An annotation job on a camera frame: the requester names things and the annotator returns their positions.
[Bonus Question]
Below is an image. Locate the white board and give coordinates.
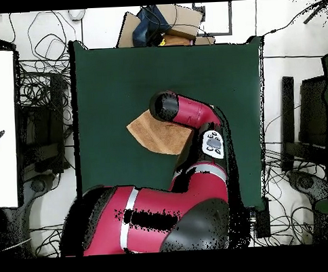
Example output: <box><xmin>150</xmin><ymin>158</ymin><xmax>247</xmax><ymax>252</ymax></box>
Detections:
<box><xmin>0</xmin><ymin>50</ymin><xmax>21</xmax><ymax>209</ymax></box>

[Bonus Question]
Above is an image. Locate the black panel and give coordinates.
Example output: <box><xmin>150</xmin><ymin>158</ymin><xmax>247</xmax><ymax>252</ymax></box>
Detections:
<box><xmin>295</xmin><ymin>75</ymin><xmax>328</xmax><ymax>150</ymax></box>

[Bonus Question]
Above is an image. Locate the orange brown cloth item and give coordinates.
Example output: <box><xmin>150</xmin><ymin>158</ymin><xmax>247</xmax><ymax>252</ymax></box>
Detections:
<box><xmin>162</xmin><ymin>33</ymin><xmax>193</xmax><ymax>47</ymax></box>

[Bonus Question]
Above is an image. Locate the white rounded object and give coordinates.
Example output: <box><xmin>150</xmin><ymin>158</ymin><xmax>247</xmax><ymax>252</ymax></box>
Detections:
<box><xmin>67</xmin><ymin>7</ymin><xmax>86</xmax><ymax>22</ymax></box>

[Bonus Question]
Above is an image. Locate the blue bag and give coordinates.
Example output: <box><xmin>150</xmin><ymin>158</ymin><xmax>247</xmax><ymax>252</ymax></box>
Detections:
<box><xmin>131</xmin><ymin>4</ymin><xmax>171</xmax><ymax>47</ymax></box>

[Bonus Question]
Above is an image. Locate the large cardboard box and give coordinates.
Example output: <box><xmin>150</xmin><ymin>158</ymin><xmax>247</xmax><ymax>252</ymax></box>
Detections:
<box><xmin>155</xmin><ymin>2</ymin><xmax>205</xmax><ymax>42</ymax></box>

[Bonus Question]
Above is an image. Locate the black upright bar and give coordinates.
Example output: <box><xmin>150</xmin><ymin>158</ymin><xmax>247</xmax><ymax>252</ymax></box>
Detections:
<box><xmin>276</xmin><ymin>75</ymin><xmax>298</xmax><ymax>173</ymax></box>

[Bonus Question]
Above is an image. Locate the black equipment rack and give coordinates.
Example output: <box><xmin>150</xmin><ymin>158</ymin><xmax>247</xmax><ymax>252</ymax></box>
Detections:
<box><xmin>14</xmin><ymin>72</ymin><xmax>74</xmax><ymax>176</ymax></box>

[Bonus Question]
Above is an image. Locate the orange terry towel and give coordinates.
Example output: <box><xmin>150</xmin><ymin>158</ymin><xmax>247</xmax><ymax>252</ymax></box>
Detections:
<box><xmin>125</xmin><ymin>107</ymin><xmax>196</xmax><ymax>158</ymax></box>

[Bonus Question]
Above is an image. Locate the dark green table cloth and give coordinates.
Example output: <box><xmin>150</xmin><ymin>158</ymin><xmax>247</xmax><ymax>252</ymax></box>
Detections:
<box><xmin>68</xmin><ymin>32</ymin><xmax>271</xmax><ymax>219</ymax></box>

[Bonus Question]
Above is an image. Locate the black power box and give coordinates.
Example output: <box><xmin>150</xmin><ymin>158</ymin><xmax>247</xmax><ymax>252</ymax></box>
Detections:
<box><xmin>253</xmin><ymin>201</ymin><xmax>272</xmax><ymax>239</ymax></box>

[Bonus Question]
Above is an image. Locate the flat cardboard sheet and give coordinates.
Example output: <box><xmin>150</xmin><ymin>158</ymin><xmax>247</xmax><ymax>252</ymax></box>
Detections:
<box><xmin>115</xmin><ymin>11</ymin><xmax>143</xmax><ymax>48</ymax></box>

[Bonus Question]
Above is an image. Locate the dark stand foot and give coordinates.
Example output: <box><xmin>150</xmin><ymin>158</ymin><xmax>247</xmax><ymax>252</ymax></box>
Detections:
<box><xmin>23</xmin><ymin>172</ymin><xmax>59</xmax><ymax>196</ymax></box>
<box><xmin>286</xmin><ymin>168</ymin><xmax>328</xmax><ymax>203</ymax></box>

